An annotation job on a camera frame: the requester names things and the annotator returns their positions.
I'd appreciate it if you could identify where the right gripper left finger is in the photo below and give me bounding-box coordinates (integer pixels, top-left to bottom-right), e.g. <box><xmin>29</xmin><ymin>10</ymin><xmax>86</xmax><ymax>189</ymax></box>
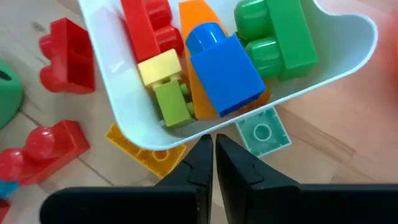
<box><xmin>39</xmin><ymin>133</ymin><xmax>215</xmax><ymax>224</ymax></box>

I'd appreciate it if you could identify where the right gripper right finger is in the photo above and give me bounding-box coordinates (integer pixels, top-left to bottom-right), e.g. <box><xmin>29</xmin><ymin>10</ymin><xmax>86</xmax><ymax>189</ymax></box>
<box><xmin>215</xmin><ymin>133</ymin><xmax>398</xmax><ymax>224</ymax></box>

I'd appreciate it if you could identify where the green small brick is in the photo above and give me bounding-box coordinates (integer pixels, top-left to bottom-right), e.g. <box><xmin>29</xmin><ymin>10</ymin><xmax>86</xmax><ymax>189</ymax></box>
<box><xmin>154</xmin><ymin>80</ymin><xmax>195</xmax><ymax>128</ymax></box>

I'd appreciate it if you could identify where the yellow small brick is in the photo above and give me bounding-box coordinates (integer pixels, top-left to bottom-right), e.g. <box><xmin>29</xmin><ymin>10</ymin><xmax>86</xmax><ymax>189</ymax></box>
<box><xmin>137</xmin><ymin>49</ymin><xmax>183</xmax><ymax>88</ymax></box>

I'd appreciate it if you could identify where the blue single-stud block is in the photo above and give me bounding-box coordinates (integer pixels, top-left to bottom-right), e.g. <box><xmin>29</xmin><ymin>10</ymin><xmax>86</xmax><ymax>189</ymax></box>
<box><xmin>185</xmin><ymin>22</ymin><xmax>267</xmax><ymax>118</ymax></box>

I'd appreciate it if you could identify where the green two-stud block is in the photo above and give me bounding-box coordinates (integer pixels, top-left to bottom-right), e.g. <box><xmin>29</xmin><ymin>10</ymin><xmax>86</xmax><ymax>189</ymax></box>
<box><xmin>234</xmin><ymin>0</ymin><xmax>320</xmax><ymax>82</ymax></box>

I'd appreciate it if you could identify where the red two-stud block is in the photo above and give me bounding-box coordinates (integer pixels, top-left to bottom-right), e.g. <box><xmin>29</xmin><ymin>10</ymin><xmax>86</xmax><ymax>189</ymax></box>
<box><xmin>120</xmin><ymin>0</ymin><xmax>185</xmax><ymax>63</ymax></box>
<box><xmin>0</xmin><ymin>119</ymin><xmax>91</xmax><ymax>187</ymax></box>
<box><xmin>39</xmin><ymin>17</ymin><xmax>96</xmax><ymax>95</ymax></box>

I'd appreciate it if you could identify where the orange long brick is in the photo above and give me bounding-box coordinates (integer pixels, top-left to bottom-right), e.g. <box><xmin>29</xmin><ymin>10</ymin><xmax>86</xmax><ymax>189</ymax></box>
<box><xmin>104</xmin><ymin>122</ymin><xmax>187</xmax><ymax>179</ymax></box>

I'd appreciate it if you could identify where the teal small brick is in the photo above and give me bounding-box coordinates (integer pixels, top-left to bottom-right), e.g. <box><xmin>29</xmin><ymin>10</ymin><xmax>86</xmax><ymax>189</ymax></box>
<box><xmin>234</xmin><ymin>107</ymin><xmax>292</xmax><ymax>158</ymax></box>

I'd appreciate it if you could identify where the white plastic bin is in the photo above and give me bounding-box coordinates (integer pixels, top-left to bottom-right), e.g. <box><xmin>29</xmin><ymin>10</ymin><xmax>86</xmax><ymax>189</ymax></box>
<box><xmin>77</xmin><ymin>0</ymin><xmax>379</xmax><ymax>151</ymax></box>

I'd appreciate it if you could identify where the green foam die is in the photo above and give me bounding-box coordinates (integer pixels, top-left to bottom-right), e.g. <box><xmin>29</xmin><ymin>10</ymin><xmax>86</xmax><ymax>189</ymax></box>
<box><xmin>0</xmin><ymin>58</ymin><xmax>25</xmax><ymax>130</ymax></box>

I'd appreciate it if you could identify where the orange wedge block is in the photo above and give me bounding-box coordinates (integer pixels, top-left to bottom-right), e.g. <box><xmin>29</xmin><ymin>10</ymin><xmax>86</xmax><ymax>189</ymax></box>
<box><xmin>178</xmin><ymin>0</ymin><xmax>271</xmax><ymax>119</ymax></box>

